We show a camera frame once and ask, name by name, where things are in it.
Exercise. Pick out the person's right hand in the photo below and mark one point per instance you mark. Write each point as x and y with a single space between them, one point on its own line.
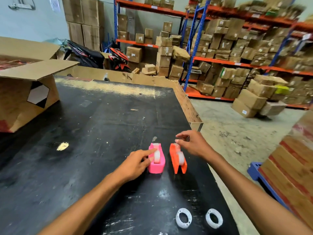
196 144

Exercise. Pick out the person's left hand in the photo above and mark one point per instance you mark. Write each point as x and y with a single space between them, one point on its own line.
132 166

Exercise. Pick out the person's left thumb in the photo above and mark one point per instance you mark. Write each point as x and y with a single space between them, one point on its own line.
147 162

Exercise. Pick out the person's right thumb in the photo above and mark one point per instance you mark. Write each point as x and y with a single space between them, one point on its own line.
180 143

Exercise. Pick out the pink tape dispenser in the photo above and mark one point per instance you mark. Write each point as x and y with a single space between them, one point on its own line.
157 168

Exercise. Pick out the orange tape dispenser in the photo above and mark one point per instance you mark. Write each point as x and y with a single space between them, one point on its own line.
174 157

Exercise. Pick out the person's left forearm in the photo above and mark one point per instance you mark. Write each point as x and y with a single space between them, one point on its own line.
85 208

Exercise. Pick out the person's right forearm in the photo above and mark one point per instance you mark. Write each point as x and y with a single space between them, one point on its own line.
249 195

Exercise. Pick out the clear tape roll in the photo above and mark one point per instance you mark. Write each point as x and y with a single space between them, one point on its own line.
157 156
181 158

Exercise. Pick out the cardboard rim around table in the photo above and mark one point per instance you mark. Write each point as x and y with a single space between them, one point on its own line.
146 80

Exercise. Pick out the blue plastic pallet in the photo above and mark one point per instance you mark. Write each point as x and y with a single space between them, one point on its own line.
256 171

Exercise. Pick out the heap of boxes on cart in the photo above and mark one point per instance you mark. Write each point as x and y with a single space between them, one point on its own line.
254 100

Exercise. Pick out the pale paper scrap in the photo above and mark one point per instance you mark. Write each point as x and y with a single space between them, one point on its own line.
62 146

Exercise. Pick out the pile of cardboard boxes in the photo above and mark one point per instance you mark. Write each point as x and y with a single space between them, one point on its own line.
163 56

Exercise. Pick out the blue and orange shelving rack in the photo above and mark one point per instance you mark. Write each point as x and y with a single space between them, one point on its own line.
247 65
195 48

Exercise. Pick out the red and black motorcycle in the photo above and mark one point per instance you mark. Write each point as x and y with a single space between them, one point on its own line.
118 58

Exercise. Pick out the shelves full of cardboard boxes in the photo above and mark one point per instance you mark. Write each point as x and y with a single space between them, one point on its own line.
234 46

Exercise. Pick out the yellow-green packet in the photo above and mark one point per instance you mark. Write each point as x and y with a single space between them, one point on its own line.
282 90

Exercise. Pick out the stack of red-striped cartons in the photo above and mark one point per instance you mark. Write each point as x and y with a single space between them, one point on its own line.
293 168

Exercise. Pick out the large open cardboard box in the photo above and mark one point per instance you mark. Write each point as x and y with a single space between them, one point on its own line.
19 105

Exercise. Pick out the tall stack of big cartons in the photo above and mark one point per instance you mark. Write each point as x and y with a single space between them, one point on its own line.
84 21

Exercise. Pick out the paper notice on wall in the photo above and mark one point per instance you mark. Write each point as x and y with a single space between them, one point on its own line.
54 4

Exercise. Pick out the grey wall fixture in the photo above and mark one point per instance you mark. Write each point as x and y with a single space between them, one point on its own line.
23 4

